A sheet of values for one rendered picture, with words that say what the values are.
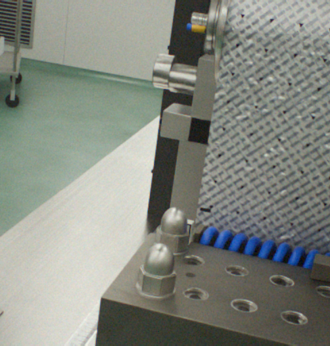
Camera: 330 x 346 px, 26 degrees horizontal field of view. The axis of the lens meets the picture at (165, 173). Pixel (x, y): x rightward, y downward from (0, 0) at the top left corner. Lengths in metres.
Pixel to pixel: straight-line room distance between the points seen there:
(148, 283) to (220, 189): 0.18
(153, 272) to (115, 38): 6.08
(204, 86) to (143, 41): 5.77
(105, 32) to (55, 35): 0.49
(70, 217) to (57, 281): 0.22
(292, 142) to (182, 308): 0.22
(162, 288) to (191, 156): 0.26
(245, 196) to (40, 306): 0.28
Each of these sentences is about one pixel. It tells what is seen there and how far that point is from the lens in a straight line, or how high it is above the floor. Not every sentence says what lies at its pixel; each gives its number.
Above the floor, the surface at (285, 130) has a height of 1.16.
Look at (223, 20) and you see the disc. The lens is 0.73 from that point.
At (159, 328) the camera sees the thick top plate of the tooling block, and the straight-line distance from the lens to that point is 0.63.
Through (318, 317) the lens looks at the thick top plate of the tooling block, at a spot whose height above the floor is 1.03.
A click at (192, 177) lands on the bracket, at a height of 1.06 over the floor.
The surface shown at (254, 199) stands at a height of 1.08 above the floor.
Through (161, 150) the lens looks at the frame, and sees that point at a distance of 1.14.
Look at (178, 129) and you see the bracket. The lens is 0.85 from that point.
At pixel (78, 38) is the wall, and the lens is 6.79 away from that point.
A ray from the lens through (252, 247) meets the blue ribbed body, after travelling 0.76.
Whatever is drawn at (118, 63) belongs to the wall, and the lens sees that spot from 6.69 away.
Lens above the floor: 1.33
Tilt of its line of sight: 18 degrees down
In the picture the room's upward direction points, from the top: 8 degrees clockwise
